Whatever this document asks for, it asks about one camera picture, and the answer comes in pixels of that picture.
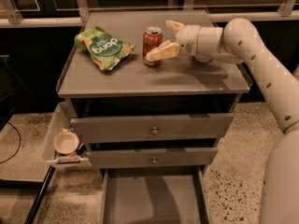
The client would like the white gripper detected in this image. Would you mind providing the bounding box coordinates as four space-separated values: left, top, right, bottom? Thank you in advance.
146 20 223 62

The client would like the red coke can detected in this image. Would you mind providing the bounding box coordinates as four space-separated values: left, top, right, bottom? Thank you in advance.
143 26 163 67

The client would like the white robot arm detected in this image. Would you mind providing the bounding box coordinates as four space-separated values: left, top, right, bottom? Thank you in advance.
146 18 299 224

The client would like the grey top drawer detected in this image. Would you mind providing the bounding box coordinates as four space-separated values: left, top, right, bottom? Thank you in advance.
71 113 234 143

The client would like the grey drawer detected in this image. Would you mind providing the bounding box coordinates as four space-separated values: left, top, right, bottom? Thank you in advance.
71 113 234 143
99 166 213 224
87 147 218 169

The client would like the grey drawer cabinet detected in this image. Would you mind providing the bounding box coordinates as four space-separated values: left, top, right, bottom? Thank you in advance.
55 10 252 224

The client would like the grey middle drawer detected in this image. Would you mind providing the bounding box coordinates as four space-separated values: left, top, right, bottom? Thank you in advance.
87 147 218 169

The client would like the grey bottom drawer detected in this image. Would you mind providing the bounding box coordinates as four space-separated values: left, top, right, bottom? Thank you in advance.
99 166 213 224

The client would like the green chip bag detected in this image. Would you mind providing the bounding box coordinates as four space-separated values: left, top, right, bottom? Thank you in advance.
74 26 135 72

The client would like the small white bowl in bin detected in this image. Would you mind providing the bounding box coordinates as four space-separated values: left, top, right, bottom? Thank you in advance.
53 132 79 155

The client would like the clear plastic bin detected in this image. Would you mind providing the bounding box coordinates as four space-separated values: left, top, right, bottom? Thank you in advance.
41 102 91 171

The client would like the metal railing frame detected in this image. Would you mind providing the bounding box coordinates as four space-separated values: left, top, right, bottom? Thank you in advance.
0 0 299 28

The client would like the black cable on floor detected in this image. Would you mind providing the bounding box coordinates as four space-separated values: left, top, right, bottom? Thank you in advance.
0 117 22 165

